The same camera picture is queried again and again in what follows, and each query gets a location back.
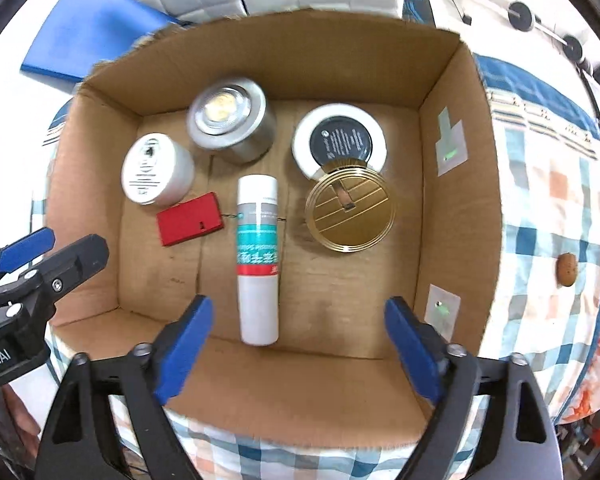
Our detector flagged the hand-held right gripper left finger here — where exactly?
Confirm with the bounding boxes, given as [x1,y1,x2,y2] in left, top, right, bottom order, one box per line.
[37,295,215,480]

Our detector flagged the small brown nut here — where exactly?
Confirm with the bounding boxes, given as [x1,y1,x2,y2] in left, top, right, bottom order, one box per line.
[556,252,579,288]

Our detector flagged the white compact with black lid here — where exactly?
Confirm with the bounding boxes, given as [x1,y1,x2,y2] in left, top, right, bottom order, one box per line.
[291,104,388,181]

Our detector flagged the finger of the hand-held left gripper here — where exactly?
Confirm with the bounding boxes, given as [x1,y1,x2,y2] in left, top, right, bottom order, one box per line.
[0,227,57,288]
[10,234,111,321]

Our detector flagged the blue foam mat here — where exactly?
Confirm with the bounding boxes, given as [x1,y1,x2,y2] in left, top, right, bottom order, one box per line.
[21,0,191,83]

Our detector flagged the round silver tin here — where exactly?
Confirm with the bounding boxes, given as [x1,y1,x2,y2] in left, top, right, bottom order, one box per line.
[186,78,273,165]

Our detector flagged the white jar with label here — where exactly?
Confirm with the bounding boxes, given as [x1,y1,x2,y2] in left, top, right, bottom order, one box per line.
[121,133,196,207]

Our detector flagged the short barbell with black plates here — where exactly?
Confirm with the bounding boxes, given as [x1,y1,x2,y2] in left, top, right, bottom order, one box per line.
[507,1,586,61]

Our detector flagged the small red box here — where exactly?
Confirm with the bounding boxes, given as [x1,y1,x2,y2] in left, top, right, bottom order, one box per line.
[156,192,224,247]

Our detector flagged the cardboard box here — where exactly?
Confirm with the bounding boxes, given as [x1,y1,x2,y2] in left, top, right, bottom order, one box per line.
[45,7,506,448]

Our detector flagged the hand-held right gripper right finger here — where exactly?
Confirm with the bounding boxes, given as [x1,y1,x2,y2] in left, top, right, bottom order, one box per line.
[384,296,556,480]

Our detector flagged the white tube with teal label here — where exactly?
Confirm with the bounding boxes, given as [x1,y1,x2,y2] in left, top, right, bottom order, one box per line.
[235,175,281,347]

